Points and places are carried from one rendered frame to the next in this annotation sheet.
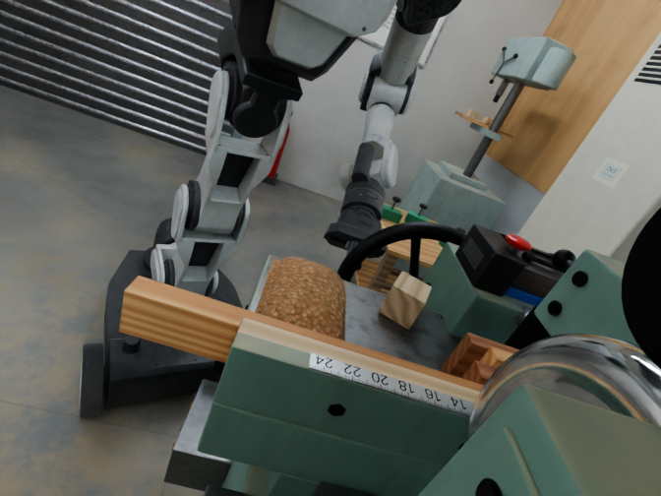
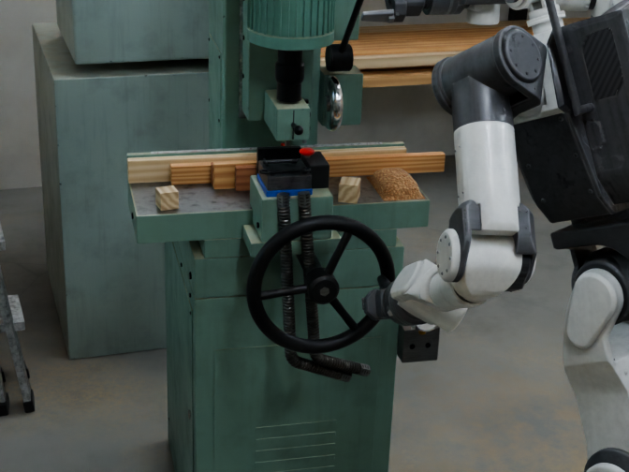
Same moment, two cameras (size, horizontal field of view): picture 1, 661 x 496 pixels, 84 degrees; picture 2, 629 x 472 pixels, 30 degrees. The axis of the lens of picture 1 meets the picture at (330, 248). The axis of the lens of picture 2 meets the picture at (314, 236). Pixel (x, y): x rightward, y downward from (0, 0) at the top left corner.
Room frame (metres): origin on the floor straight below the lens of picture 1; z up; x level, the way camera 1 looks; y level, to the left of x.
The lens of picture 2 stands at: (2.58, -0.35, 1.80)
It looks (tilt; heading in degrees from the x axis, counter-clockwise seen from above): 24 degrees down; 175
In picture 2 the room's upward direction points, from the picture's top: 2 degrees clockwise
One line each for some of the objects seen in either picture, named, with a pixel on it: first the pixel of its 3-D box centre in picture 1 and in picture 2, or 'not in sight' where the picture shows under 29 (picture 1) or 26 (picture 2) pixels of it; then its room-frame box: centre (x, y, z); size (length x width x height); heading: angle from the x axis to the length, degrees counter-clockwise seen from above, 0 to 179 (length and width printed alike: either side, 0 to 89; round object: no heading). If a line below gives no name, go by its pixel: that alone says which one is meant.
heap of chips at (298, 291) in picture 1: (310, 292); (395, 179); (0.30, 0.00, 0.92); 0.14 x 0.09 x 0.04; 9
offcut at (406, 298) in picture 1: (405, 298); (349, 189); (0.37, -0.10, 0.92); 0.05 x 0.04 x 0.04; 166
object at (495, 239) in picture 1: (514, 262); (294, 171); (0.45, -0.22, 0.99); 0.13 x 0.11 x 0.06; 99
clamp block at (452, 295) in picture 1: (488, 307); (290, 206); (0.45, -0.23, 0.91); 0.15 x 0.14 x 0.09; 99
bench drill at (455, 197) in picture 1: (470, 169); not in sight; (2.56, -0.65, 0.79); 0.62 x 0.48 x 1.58; 12
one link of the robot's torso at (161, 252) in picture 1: (184, 271); not in sight; (1.04, 0.44, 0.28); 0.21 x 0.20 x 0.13; 39
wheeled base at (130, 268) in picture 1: (181, 296); not in sight; (1.02, 0.43, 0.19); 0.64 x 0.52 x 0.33; 39
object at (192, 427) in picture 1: (209, 432); (414, 332); (0.35, 0.06, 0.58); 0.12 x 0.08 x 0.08; 9
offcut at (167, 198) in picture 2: not in sight; (167, 198); (0.42, -0.47, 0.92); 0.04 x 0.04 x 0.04; 19
